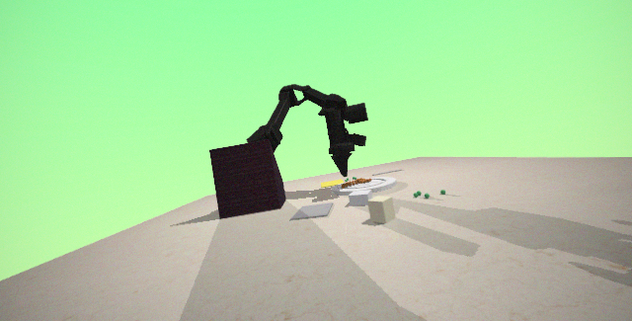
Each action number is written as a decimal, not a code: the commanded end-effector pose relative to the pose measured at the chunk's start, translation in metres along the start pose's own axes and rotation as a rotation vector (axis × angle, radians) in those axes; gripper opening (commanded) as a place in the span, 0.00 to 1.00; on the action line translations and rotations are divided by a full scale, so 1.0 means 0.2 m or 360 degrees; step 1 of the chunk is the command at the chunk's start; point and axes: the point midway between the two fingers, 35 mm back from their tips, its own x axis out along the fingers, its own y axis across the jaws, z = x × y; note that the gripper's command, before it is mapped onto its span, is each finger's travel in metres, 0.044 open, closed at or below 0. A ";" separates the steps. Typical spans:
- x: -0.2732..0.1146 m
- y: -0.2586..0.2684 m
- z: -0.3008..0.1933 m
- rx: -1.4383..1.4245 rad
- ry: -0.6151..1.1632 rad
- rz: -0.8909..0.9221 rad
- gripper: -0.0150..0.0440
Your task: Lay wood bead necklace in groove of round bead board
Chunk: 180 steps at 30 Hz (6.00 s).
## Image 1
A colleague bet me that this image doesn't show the beige cube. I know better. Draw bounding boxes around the beige cube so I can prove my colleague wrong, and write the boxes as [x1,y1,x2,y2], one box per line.
[367,197,395,223]

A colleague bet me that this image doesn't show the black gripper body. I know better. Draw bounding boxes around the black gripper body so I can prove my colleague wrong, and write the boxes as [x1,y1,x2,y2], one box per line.
[327,125,356,155]

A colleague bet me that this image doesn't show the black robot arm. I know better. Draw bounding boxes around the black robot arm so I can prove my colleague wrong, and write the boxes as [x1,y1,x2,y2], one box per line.
[246,84,368,153]

